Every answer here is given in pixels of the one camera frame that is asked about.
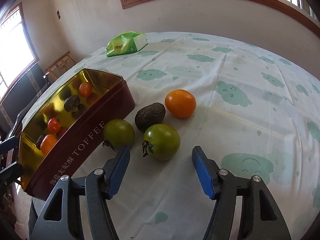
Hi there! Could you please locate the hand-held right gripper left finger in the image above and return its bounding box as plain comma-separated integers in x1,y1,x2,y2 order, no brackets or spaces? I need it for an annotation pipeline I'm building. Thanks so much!
35,145,131,240

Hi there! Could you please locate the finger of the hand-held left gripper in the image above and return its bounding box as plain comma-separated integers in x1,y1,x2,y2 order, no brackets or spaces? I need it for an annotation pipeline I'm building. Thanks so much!
0,162,26,184
0,135,20,153

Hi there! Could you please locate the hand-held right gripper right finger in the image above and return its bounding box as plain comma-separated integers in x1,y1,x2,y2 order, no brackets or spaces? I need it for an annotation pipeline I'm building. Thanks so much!
192,145,292,240

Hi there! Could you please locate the green tomato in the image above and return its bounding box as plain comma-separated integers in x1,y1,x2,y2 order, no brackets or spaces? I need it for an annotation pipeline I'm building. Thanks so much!
142,124,181,161
101,119,136,153

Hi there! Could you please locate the orange mandarin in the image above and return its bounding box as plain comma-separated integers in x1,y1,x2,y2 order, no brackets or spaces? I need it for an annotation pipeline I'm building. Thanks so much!
40,134,58,155
164,89,197,118

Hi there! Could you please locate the red tomato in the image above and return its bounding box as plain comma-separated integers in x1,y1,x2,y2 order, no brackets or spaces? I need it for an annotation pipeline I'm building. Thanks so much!
47,118,61,134
79,81,93,97

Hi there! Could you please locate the red and gold tin box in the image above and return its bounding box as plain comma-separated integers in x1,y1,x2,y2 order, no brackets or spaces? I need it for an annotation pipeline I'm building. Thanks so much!
19,68,136,202

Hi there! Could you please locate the dark wooden bench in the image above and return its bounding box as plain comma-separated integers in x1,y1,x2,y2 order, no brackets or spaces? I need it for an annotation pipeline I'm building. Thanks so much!
0,61,50,135

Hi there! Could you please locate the cloud-print tablecloth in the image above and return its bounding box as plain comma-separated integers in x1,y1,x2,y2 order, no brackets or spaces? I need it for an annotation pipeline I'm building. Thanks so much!
29,31,320,240

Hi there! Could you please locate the bamboo chair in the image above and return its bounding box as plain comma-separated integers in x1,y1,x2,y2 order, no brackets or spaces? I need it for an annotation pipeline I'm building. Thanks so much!
44,51,77,83

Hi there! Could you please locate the narrow wood-framed window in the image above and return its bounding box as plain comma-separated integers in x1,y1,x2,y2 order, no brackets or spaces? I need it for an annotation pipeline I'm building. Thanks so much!
0,2,40,100

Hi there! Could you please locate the green tissue pack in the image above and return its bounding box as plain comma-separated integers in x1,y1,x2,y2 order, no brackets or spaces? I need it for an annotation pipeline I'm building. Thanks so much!
105,31,148,58

